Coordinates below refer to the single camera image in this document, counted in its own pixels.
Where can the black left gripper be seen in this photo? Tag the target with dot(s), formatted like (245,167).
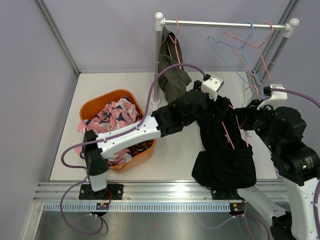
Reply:
(211,103)

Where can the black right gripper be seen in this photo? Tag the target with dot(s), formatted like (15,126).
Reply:
(246,113)

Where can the blue wire hanger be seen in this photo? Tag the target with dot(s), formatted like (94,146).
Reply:
(211,41)

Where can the pink wire hanger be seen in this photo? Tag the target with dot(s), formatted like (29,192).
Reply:
(175,41)
(241,54)
(234,134)

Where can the black shorts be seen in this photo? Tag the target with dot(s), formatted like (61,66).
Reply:
(219,166)

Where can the pink shark print shorts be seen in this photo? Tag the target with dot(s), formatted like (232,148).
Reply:
(115,115)

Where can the orange camouflage print shorts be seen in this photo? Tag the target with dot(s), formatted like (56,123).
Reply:
(140,147)

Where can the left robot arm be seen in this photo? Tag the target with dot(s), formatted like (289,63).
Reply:
(98,147)

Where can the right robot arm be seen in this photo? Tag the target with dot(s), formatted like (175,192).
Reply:
(300,171)

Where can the olive green shorts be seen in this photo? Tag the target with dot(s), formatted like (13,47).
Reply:
(174,81)

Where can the orange plastic laundry basket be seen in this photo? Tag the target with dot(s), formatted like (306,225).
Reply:
(89,110)

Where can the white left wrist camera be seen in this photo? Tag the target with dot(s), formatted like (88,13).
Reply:
(212,86)

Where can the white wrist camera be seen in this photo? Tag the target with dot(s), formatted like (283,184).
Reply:
(274,98)
(212,86)

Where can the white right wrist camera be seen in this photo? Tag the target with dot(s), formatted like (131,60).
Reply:
(274,98)

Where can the white slotted cable duct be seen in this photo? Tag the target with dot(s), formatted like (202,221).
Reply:
(140,207)

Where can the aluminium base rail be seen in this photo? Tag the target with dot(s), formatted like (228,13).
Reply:
(160,191)

